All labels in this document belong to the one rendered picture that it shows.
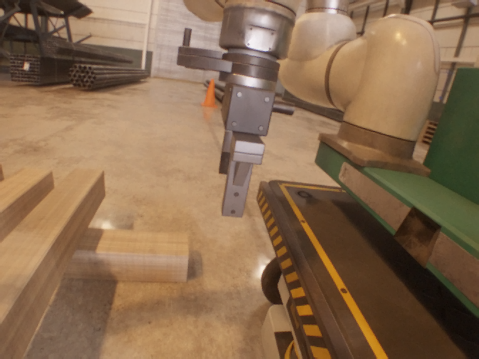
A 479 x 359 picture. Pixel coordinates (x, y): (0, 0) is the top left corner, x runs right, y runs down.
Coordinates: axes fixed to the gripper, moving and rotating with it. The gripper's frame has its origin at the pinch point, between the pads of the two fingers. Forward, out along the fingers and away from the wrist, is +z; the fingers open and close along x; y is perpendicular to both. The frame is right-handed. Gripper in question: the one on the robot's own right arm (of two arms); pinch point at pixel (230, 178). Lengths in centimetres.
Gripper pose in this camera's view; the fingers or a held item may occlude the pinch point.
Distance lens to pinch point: 35.2
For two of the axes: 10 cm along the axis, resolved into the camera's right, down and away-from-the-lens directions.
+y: 9.8, 1.2, 1.8
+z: -1.8, 9.2, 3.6
